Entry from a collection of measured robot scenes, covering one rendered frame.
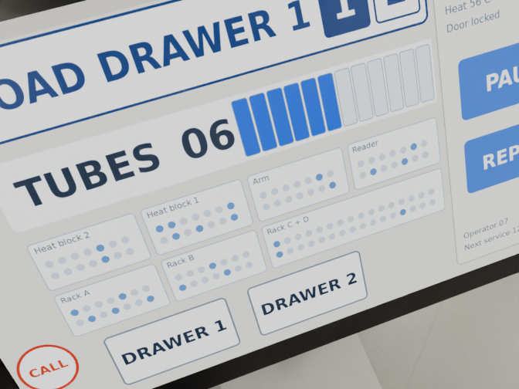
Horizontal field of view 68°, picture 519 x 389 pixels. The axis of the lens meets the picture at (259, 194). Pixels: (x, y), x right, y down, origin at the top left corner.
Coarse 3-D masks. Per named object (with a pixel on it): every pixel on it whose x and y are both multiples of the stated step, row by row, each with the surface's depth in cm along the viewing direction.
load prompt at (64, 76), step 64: (192, 0) 22; (256, 0) 23; (320, 0) 24; (384, 0) 25; (0, 64) 21; (64, 64) 22; (128, 64) 23; (192, 64) 23; (256, 64) 24; (0, 128) 22
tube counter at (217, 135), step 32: (352, 64) 25; (384, 64) 26; (416, 64) 26; (256, 96) 25; (288, 96) 25; (320, 96) 26; (352, 96) 26; (384, 96) 27; (416, 96) 27; (192, 128) 25; (224, 128) 25; (256, 128) 25; (288, 128) 26; (320, 128) 26; (192, 160) 25; (224, 160) 26
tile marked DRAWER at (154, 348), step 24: (192, 312) 29; (216, 312) 29; (120, 336) 28; (144, 336) 28; (168, 336) 29; (192, 336) 29; (216, 336) 30; (120, 360) 29; (144, 360) 29; (168, 360) 29; (192, 360) 30
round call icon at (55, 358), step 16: (64, 336) 27; (16, 352) 27; (32, 352) 27; (48, 352) 27; (64, 352) 27; (16, 368) 27; (32, 368) 27; (48, 368) 28; (64, 368) 28; (80, 368) 28; (32, 384) 28; (48, 384) 28; (64, 384) 28
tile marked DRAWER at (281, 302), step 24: (336, 264) 30; (360, 264) 30; (264, 288) 29; (288, 288) 30; (312, 288) 30; (336, 288) 31; (360, 288) 31; (264, 312) 30; (288, 312) 30; (312, 312) 31; (264, 336) 30
